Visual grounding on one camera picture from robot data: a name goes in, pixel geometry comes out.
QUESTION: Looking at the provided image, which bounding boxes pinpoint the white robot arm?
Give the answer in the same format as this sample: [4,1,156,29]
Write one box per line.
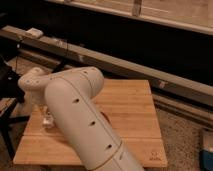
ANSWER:
[18,67,145,171]

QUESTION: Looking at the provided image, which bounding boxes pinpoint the orange ceramic bowl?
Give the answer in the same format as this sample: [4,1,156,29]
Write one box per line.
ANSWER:
[101,112,110,124]

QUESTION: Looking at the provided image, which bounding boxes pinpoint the white plastic bottle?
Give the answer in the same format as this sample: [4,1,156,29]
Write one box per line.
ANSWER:
[42,113,54,129]

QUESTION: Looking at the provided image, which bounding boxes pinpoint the wooden table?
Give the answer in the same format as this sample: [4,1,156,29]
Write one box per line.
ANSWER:
[13,79,168,168]

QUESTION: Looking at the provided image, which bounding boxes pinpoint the long wooden beam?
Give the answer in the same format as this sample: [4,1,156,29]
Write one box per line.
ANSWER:
[0,25,213,107]

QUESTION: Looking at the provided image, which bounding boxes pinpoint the small white box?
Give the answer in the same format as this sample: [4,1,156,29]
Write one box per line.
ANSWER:
[25,28,43,38]

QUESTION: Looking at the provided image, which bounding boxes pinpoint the blue white container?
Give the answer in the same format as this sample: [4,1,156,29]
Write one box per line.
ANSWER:
[199,129,213,171]

